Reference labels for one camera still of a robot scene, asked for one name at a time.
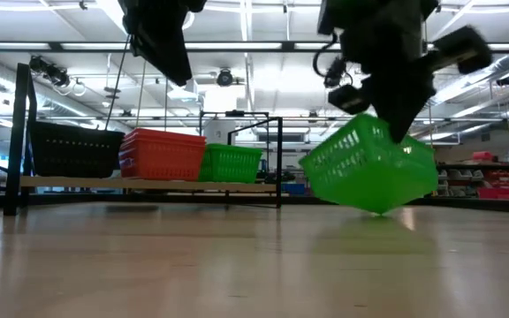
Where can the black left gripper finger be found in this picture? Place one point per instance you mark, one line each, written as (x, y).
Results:
(166, 57)

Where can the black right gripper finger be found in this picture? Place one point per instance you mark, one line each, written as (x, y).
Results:
(400, 115)

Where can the black slotted plastic basket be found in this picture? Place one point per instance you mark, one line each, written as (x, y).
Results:
(78, 159)
(78, 127)

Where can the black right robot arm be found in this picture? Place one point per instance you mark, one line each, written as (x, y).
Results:
(462, 48)

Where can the wooden shelf board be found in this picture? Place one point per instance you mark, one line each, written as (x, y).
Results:
(148, 184)

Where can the black hanging ceiling device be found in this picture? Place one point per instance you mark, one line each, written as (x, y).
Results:
(334, 75)

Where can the white cylindrical tank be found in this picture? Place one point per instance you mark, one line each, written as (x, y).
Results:
(219, 132)

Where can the red box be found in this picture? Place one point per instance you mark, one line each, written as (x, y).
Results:
(483, 155)

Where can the black ceiling fixture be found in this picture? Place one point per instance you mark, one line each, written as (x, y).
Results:
(506, 80)

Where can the shelving with red bins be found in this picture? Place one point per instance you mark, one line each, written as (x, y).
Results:
(502, 174)

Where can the blue bin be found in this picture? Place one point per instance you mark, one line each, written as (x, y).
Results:
(292, 189)

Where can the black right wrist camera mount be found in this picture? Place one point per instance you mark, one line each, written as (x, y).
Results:
(349, 99)

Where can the black ceiling dome camera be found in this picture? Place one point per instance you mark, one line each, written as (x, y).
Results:
(224, 77)

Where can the thin black metal frame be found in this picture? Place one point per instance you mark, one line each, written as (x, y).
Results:
(234, 113)

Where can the black overhead camera cluster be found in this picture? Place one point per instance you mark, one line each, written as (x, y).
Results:
(53, 73)

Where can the tall black metal post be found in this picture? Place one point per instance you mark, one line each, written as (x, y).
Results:
(16, 132)

